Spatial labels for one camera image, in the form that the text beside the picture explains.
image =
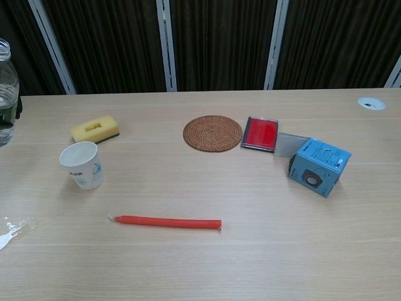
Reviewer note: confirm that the white paper cup blue print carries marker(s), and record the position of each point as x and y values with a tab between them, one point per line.
84	175

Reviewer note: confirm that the red pen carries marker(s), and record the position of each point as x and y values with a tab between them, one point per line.
166	222

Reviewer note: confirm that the silver partition frame post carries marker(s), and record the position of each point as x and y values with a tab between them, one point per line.
395	75
166	47
51	40
275	47

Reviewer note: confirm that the clear liquid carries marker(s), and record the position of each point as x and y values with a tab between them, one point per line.
6	236

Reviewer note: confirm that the translucent grey plastic lid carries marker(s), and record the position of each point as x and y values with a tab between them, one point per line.
286	144

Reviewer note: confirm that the yellow sponge with green scourer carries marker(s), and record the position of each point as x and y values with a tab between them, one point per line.
108	125

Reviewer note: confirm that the round woven rattan coaster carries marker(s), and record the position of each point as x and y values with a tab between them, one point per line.
213	134

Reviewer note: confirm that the dark fabric partition panel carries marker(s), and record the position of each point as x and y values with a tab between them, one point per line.
28	37
109	44
338	40
219	44

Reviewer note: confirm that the blue speaker carton box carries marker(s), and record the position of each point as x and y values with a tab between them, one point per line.
319	169

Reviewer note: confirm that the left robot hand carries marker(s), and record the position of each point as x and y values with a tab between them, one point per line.
19	108

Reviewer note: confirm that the clear plastic bottle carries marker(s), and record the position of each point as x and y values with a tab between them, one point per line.
7	87

